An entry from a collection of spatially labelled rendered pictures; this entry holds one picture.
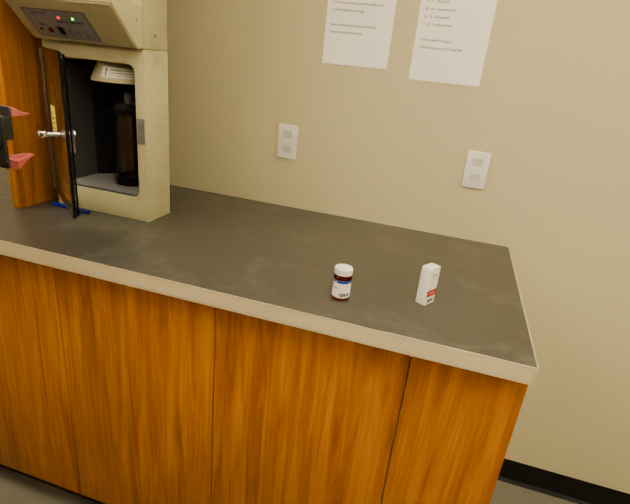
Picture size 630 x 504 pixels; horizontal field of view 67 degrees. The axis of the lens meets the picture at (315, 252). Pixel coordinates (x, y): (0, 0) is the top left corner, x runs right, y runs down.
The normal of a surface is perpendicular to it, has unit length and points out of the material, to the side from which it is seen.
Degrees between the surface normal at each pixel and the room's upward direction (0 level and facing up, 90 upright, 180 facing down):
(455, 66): 90
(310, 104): 90
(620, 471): 90
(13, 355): 90
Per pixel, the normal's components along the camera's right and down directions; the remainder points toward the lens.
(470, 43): -0.29, 0.33
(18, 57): 0.95, 0.19
